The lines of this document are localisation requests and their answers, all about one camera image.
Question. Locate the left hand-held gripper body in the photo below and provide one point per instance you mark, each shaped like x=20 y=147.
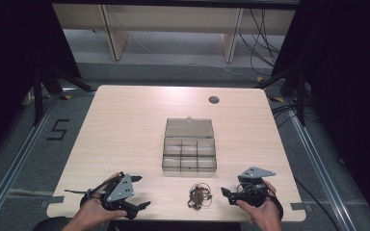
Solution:
x=121 y=190

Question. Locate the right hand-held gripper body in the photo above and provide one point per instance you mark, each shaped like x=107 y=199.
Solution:
x=253 y=189

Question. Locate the person's right hand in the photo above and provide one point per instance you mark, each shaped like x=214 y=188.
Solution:
x=265 y=211

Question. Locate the person's left hand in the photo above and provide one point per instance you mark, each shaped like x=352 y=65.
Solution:
x=93 y=207

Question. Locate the grey tape strip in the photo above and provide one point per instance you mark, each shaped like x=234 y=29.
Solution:
x=56 y=199
x=298 y=206

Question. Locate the clear plastic compartment box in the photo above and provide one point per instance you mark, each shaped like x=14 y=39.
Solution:
x=189 y=147

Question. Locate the dark cloth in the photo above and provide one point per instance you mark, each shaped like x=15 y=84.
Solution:
x=52 y=224

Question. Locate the yellow black hazard tape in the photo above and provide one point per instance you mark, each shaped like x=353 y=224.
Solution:
x=66 y=97
x=277 y=99

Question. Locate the grey round table grommet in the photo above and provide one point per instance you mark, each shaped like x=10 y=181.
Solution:
x=214 y=99

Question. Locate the black metal stand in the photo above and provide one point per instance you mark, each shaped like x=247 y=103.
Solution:
x=300 y=96
x=38 y=96

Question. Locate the black curtain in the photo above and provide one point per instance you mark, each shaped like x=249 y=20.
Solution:
x=347 y=80
x=13 y=64

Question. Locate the beige wooden shelf unit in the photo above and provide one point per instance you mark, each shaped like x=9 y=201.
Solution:
x=173 y=19

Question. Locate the aluminium floor rail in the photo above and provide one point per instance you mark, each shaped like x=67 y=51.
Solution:
x=16 y=163
x=321 y=173

